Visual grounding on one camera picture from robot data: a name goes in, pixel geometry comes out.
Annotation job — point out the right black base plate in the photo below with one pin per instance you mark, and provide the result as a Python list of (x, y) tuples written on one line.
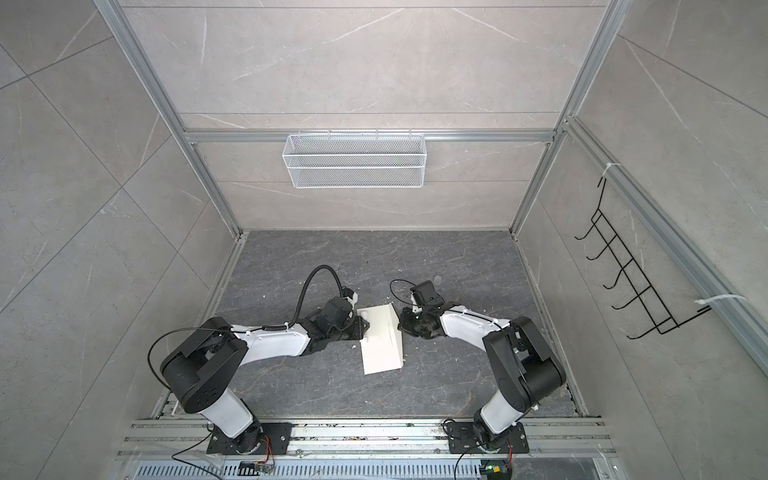
[(472, 437)]

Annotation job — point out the white cable tie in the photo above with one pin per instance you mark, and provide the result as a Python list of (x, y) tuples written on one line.
[(727, 296)]

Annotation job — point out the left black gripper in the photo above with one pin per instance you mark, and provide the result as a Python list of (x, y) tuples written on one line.
[(362, 327)]

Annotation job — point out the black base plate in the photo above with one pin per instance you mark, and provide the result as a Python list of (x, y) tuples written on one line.
[(253, 441), (472, 437)]

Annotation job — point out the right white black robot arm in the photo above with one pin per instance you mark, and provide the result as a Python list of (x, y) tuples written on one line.
[(525, 368)]

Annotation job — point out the black wire hook rack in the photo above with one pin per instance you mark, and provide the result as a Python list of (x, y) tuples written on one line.
[(632, 274)]

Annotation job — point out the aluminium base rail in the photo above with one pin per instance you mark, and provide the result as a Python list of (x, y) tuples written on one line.
[(427, 448)]

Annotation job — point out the cream paper envelope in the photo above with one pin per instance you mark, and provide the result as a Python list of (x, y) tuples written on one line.
[(381, 345)]

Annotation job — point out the aluminium frame profiles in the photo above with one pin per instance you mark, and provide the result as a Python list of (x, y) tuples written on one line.
[(742, 320)]

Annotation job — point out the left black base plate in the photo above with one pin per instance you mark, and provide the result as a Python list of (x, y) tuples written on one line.
[(253, 441)]

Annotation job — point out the white wire mesh basket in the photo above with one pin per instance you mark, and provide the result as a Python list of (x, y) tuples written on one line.
[(362, 160)]

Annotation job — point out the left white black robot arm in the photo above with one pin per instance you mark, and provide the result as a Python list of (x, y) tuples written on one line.
[(199, 371)]

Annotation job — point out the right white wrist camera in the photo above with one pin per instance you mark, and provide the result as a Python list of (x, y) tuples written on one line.
[(425, 296)]

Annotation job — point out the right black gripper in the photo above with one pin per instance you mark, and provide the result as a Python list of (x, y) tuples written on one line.
[(404, 323)]

